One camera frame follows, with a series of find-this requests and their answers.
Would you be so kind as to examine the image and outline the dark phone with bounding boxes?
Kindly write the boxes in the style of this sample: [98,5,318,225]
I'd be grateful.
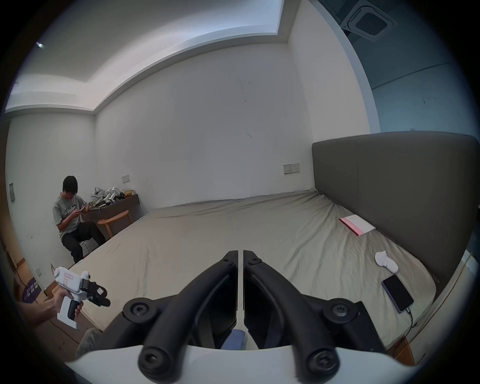
[381,274,415,314]

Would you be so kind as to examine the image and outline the bed with beige sheet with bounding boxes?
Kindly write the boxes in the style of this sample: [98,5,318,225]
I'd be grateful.
[73,189,438,366]

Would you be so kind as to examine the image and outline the dark desk with clutter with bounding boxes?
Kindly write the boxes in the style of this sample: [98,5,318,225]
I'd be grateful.
[81,186,141,223]

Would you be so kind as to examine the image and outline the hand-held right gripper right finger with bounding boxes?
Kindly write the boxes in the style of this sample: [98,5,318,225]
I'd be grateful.
[243,250,387,380]

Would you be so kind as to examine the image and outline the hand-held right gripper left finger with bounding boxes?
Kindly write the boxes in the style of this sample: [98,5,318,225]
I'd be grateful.
[98,250,239,380]

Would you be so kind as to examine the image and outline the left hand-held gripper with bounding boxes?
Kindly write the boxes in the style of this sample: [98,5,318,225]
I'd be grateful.
[52,266,112,331]

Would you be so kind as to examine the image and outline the black charging cable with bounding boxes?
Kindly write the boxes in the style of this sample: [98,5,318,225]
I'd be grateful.
[390,307,414,357]

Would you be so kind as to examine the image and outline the person's legs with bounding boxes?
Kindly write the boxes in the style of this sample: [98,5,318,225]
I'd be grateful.
[75,327,104,359]

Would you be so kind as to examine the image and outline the person's left forearm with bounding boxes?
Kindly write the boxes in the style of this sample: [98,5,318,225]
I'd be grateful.
[18,300,50,328]

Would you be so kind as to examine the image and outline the grey padded headboard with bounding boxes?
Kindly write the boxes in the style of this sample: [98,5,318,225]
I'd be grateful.
[312,131,480,298]

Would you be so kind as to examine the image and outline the wooden chair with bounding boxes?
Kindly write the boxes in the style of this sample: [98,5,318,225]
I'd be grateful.
[97,209,132,238]

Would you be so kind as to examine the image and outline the person's left hand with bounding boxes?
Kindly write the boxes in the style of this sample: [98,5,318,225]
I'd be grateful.
[43,288,84,324]

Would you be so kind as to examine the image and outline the pink and white flat box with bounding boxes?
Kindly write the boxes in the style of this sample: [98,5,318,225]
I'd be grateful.
[339,215,376,236]

